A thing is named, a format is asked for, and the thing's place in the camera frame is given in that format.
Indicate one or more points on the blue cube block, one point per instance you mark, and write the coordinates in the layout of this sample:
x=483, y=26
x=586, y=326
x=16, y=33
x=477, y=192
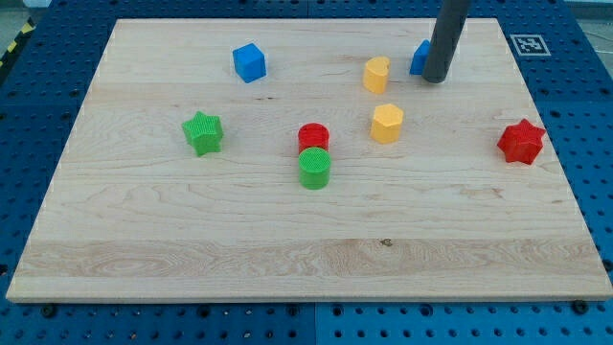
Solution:
x=249, y=62

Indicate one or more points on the red cylinder block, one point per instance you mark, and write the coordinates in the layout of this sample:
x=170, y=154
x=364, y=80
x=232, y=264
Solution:
x=313, y=135

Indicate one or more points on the blue triangular block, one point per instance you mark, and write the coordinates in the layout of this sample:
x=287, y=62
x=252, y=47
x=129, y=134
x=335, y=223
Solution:
x=419, y=58

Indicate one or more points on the red star block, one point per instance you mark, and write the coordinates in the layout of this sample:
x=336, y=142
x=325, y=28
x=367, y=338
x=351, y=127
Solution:
x=521, y=142

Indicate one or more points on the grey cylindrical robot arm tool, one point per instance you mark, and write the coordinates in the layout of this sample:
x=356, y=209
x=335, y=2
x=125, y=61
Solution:
x=445, y=38

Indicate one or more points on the white fiducial marker tag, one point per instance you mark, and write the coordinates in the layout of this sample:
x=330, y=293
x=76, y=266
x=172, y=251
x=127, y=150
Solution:
x=530, y=45

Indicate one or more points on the yellow hexagon block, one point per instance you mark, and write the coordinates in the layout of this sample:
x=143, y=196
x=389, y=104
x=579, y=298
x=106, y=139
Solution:
x=386, y=123

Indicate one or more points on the yellow heart block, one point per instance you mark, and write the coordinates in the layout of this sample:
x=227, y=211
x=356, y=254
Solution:
x=376, y=74

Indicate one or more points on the green star block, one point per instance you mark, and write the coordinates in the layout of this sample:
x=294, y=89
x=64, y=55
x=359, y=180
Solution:
x=203, y=133

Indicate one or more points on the light wooden board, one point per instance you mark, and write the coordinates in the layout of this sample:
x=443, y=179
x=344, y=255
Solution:
x=133, y=215

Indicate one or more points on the green cylinder block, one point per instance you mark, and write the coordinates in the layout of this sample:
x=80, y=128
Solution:
x=314, y=166

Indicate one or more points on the black yellow hazard tape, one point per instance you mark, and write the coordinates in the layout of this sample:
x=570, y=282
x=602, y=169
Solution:
x=17, y=45

